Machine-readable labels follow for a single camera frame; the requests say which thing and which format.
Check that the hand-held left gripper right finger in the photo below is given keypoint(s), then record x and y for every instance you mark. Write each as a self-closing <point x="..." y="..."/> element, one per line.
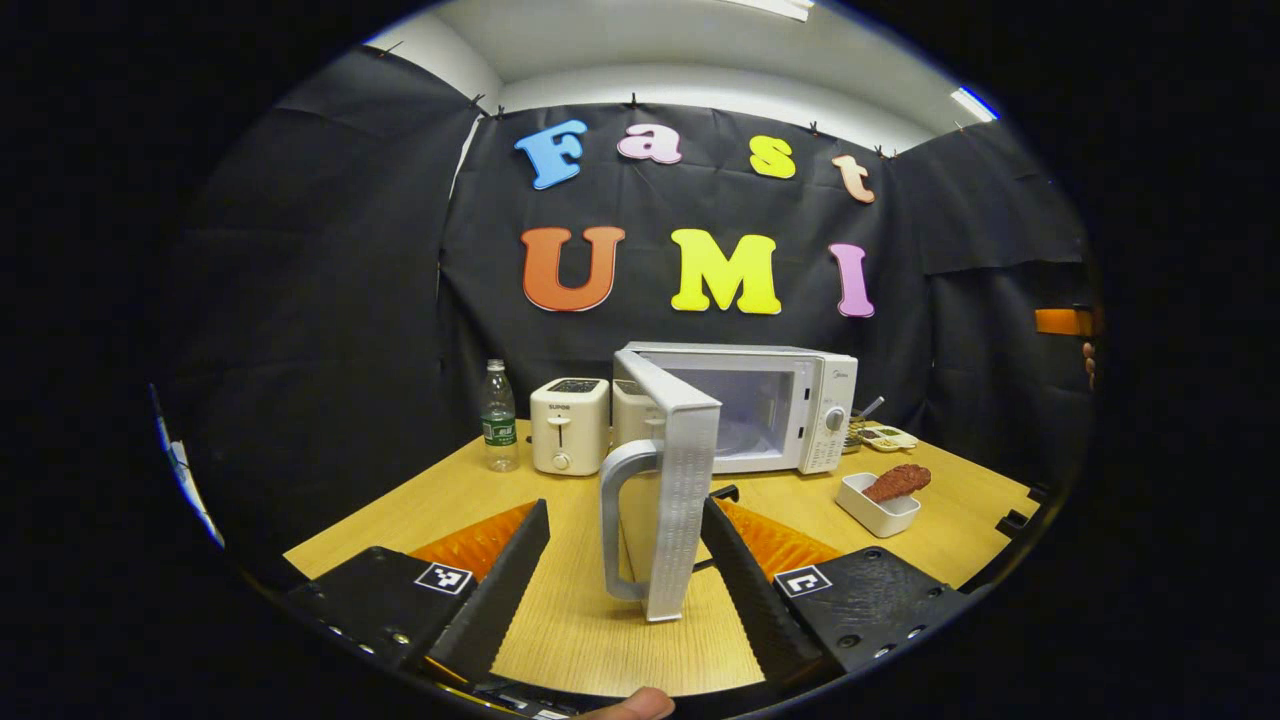
<point x="760" y="600"/>

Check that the white microwave oven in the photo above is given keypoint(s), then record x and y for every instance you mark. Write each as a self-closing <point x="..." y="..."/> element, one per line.
<point x="685" y="480"/>

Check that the white rectangular dish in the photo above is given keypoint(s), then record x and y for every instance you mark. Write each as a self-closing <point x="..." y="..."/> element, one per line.
<point x="875" y="512"/>

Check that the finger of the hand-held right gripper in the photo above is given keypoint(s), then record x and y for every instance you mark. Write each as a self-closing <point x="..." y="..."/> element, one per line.
<point x="1062" y="321"/>

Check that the brown meat piece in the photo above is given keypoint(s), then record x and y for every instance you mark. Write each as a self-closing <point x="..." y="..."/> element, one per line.
<point x="898" y="482"/>

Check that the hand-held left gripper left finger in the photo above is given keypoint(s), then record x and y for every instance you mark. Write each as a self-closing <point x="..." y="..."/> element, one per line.
<point x="495" y="600"/>

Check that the black backdrop cloth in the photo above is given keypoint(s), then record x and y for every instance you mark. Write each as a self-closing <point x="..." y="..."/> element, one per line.
<point x="330" y="300"/>

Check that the white toaster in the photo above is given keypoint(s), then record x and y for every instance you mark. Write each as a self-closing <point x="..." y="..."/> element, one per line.
<point x="570" y="430"/>

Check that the large ceiling light panel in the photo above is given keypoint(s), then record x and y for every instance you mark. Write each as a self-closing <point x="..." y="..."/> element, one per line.
<point x="775" y="7"/>

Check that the small ceiling light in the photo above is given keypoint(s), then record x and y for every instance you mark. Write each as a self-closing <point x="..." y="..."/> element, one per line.
<point x="975" y="104"/>

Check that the clear plastic water bottle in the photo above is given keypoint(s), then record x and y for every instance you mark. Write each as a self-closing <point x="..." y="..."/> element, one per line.
<point x="500" y="425"/>

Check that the metal utensil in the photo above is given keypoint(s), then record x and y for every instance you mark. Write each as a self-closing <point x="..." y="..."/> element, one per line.
<point x="870" y="407"/>

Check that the small tray with snacks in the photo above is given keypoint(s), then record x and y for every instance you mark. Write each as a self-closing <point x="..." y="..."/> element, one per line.
<point x="888" y="437"/>

